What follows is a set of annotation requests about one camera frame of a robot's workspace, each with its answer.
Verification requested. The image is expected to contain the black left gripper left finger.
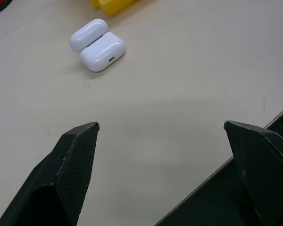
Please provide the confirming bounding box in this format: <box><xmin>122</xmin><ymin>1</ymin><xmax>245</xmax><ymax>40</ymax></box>
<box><xmin>0</xmin><ymin>121</ymin><xmax>100</xmax><ymax>226</ymax></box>

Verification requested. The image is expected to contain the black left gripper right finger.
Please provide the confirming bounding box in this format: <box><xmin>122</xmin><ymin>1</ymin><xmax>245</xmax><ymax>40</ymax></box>
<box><xmin>224</xmin><ymin>121</ymin><xmax>283</xmax><ymax>226</ymax></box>

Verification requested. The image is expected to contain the white earbuds charging case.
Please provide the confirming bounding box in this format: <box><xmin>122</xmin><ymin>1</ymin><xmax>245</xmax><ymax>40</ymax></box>
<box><xmin>69</xmin><ymin>18</ymin><xmax>126</xmax><ymax>73</ymax></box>

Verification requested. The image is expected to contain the yellow object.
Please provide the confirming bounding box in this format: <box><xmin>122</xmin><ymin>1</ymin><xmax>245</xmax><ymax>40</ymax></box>
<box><xmin>90</xmin><ymin>0</ymin><xmax>137</xmax><ymax>16</ymax></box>

